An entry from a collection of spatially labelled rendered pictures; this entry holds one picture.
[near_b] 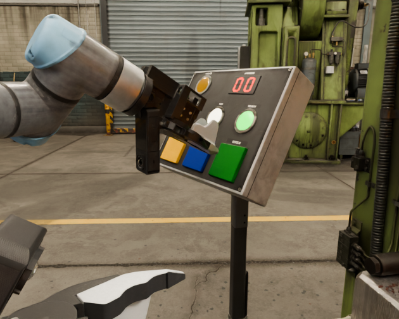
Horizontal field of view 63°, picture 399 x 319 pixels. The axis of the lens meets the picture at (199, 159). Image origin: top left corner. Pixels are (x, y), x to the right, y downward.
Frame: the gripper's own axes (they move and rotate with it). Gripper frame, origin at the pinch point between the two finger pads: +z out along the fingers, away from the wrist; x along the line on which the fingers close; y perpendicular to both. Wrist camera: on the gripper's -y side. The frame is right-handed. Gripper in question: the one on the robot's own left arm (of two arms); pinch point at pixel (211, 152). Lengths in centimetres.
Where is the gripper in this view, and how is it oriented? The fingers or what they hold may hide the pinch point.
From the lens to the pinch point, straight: 64.6
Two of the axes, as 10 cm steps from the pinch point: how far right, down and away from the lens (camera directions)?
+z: 6.9, 3.7, 6.2
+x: -6.0, -1.7, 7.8
